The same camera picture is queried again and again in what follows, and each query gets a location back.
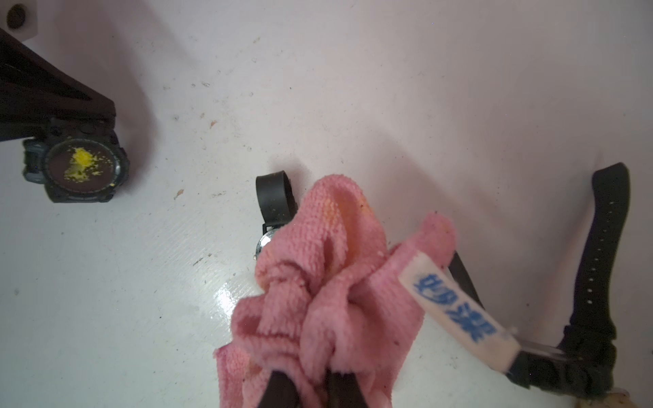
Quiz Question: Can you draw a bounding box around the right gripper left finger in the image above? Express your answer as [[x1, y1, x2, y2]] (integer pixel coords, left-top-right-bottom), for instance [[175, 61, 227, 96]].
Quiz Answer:
[[258, 372, 301, 408]]

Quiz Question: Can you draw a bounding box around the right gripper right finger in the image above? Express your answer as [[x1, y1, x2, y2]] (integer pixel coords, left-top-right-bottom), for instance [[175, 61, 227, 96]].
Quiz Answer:
[[326, 372, 367, 408]]

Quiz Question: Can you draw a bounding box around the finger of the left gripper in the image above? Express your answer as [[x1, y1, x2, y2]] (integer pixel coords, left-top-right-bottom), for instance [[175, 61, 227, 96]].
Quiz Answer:
[[1, 31, 117, 142]]

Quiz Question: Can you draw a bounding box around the small black looped watch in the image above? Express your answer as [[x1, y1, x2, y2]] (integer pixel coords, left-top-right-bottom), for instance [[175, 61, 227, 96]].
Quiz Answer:
[[23, 120, 130, 203]]

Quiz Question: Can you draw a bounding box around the pink cloth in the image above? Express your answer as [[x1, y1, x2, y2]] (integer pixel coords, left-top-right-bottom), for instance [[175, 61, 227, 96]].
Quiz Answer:
[[213, 174, 522, 408]]

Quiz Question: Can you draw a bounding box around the black rugged digital watch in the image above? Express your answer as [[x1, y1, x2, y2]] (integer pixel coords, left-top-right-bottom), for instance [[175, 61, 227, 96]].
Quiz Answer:
[[448, 162, 631, 400]]

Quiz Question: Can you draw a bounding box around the beige looped watch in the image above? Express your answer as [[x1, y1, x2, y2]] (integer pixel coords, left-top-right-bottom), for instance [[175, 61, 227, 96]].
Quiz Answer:
[[575, 389, 638, 408]]

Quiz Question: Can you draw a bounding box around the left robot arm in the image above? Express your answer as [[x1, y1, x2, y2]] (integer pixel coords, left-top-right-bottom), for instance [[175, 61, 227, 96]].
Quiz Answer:
[[1, 1, 117, 142]]

